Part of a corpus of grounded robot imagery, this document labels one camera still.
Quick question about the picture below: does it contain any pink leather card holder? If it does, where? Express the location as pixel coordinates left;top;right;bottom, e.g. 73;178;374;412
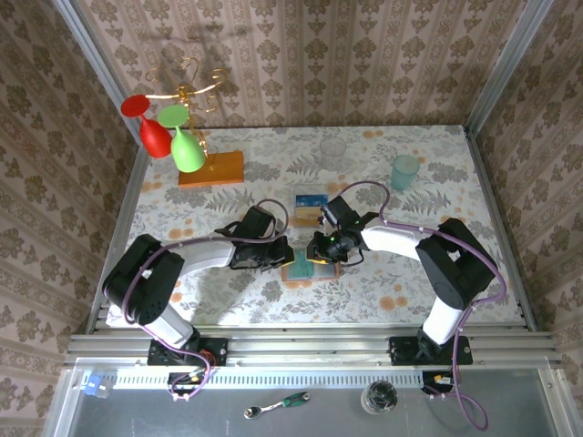
281;248;342;283

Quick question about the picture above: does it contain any teal credit card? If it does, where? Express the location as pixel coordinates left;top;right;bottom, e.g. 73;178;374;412
291;249;316;279

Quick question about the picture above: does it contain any floral tablecloth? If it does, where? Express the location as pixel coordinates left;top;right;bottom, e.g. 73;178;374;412
107;125;525;327

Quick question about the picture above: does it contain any clear drinking glass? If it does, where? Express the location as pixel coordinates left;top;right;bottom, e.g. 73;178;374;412
318;135;348;171

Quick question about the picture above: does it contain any gold glass rack wooden base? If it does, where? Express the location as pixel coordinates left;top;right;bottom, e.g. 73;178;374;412
145;56;245;188

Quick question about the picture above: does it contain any teal plastic cup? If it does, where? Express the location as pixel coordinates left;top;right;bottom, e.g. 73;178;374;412
390;154;421;191

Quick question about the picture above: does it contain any green wine glass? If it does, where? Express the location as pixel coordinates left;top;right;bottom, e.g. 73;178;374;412
157;104;207;174

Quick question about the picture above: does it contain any red wine glass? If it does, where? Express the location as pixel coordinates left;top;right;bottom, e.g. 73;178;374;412
120;94;173;159

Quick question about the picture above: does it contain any clear round jar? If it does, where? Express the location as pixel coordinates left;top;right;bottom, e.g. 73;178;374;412
360;380;399;415

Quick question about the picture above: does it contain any black connector box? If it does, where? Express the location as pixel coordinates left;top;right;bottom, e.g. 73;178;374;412
421;371;456;396
167;371;215;396

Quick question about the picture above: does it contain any small blue box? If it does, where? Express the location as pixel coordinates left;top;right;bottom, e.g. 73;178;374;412
81;371;114;401

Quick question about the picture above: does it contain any grey metal shelf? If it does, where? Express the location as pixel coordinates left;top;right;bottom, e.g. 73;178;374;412
45;368;579;437

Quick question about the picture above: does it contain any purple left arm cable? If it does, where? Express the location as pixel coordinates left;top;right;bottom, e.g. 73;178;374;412
121;198;291;401

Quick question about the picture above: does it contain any aluminium mounting rail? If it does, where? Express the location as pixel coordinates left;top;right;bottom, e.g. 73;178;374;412
63;325;564;370

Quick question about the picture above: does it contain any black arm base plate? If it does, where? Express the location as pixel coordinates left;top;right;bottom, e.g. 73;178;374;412
148;337;229;368
388;334;474;366

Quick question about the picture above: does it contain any perforated white cable duct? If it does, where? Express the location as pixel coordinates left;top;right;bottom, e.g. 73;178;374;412
113;367;424;391

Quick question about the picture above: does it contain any green handled ratchet wrench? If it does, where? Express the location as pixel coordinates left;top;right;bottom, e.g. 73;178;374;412
243;391;311;421

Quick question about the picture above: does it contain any aluminium side rail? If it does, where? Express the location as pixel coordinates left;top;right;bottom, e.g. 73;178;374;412
462;125;538;331
85;140;154;336

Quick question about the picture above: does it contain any aluminium frame post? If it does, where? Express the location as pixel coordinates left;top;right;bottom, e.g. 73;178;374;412
463;0;557;136
52;0;147;147

